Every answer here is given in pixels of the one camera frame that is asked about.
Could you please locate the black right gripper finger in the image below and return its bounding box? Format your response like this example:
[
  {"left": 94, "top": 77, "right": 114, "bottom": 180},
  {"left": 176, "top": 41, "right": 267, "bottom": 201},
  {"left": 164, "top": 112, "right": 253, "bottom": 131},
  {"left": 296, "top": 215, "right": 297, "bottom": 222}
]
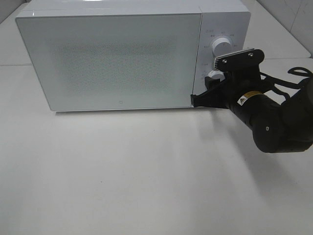
[
  {"left": 213, "top": 48, "right": 265, "bottom": 71},
  {"left": 190, "top": 76, "right": 232, "bottom": 109}
]

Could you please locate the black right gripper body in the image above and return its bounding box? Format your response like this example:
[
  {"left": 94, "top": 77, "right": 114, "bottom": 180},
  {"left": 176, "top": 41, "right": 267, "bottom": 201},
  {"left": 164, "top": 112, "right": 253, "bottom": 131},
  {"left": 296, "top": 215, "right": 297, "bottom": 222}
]
[{"left": 223, "top": 66, "right": 267, "bottom": 125}]

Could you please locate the white timer knob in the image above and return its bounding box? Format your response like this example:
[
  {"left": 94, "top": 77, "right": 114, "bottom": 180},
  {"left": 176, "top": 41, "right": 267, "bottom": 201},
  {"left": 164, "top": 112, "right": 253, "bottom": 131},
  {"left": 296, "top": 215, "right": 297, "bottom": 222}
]
[{"left": 207, "top": 70, "right": 225, "bottom": 81}]

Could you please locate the white microwave door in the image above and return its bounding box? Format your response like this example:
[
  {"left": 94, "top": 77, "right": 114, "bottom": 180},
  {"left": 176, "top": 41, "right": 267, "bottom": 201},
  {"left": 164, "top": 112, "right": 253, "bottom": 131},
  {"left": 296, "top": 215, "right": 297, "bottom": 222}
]
[{"left": 16, "top": 14, "right": 201, "bottom": 112}]

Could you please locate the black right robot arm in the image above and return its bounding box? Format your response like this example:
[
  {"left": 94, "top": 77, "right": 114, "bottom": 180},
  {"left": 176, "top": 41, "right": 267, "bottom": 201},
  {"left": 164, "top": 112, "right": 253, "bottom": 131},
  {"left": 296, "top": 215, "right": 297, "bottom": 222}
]
[{"left": 191, "top": 48, "right": 313, "bottom": 153}]

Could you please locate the upper white power knob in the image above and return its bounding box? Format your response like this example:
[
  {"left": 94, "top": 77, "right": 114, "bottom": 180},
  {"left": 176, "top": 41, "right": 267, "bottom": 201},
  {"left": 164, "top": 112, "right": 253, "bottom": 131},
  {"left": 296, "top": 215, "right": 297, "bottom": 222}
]
[{"left": 211, "top": 36, "right": 232, "bottom": 57}]

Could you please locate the white microwave oven body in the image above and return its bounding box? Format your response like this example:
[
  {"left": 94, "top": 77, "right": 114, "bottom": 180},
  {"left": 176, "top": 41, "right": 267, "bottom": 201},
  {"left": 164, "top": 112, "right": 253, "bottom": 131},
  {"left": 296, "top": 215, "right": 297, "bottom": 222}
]
[{"left": 20, "top": 0, "right": 252, "bottom": 114}]

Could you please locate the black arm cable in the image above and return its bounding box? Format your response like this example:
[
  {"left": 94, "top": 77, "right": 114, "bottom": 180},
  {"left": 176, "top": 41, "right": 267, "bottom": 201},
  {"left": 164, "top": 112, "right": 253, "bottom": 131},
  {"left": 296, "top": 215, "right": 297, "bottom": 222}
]
[{"left": 259, "top": 66, "right": 313, "bottom": 103}]

